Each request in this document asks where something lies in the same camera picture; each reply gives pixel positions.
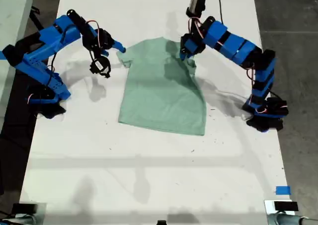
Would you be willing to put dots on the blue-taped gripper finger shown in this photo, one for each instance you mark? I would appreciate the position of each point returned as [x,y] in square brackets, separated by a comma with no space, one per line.
[118,46]
[104,53]
[191,55]
[183,55]

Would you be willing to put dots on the pale green t-shirt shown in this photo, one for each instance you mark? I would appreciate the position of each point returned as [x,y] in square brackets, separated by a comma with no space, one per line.
[161,98]

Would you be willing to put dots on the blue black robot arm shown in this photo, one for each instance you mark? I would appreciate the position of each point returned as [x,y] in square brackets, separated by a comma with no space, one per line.
[236,46]
[37,58]

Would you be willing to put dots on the black stand leg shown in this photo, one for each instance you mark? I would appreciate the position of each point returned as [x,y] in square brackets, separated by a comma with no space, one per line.
[37,21]

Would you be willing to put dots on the white side table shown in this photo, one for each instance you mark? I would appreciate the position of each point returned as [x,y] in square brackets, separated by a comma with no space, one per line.
[12,16]

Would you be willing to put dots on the blue tape strip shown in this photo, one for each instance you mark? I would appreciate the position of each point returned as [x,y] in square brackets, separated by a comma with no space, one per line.
[283,190]
[2,56]

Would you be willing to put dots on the small black clip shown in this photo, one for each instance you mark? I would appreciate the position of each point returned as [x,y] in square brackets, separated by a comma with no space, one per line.
[161,222]

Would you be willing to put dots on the silver metal plate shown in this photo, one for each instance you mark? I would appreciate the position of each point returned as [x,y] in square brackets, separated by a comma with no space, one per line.
[269,206]
[42,210]

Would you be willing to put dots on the small black box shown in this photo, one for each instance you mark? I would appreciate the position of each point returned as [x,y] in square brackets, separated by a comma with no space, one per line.
[23,208]
[285,206]

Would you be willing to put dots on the grey metal stand foot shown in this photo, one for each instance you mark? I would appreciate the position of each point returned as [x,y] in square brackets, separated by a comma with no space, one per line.
[22,221]
[285,220]

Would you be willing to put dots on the black camera box white label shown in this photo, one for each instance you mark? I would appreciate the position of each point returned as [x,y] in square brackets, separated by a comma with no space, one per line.
[100,67]

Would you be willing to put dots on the black camera box grey face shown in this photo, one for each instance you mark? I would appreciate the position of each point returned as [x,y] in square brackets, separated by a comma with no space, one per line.
[196,4]

